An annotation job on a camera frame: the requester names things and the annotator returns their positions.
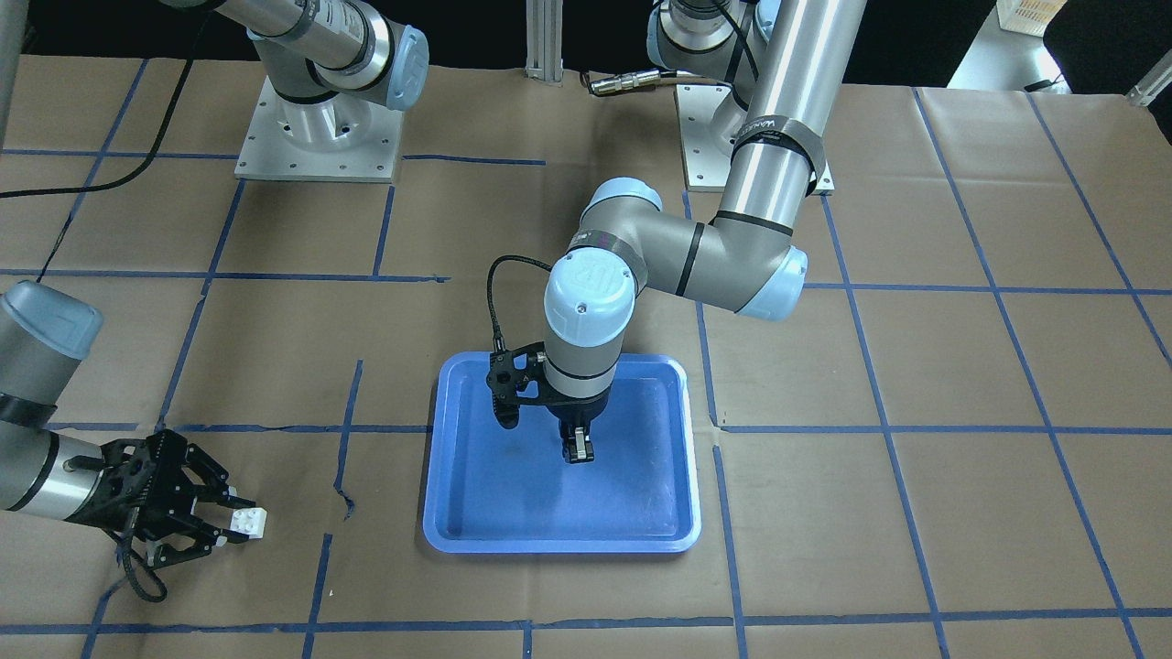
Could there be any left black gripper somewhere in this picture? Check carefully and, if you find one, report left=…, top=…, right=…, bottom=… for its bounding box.
left=540, top=389, right=609, bottom=463

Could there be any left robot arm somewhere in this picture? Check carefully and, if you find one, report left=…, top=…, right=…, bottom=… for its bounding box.
left=525, top=1, right=865, bottom=463

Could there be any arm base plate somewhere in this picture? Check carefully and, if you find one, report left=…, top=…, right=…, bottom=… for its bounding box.
left=677, top=83, right=745, bottom=192
left=234, top=80, right=406, bottom=184

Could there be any blue plastic tray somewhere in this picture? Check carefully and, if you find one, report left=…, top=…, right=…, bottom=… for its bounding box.
left=422, top=351, right=702, bottom=553

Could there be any white block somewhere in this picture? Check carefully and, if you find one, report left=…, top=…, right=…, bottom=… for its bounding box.
left=229, top=507, right=267, bottom=539

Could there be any aluminium frame post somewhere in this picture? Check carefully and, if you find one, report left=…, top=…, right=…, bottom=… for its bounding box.
left=524, top=0, right=564, bottom=86

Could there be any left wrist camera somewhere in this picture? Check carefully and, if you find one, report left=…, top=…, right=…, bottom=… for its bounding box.
left=485, top=335, right=548, bottom=429

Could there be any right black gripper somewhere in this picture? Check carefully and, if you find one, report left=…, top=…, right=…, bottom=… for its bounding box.
left=66, top=430, right=255, bottom=568

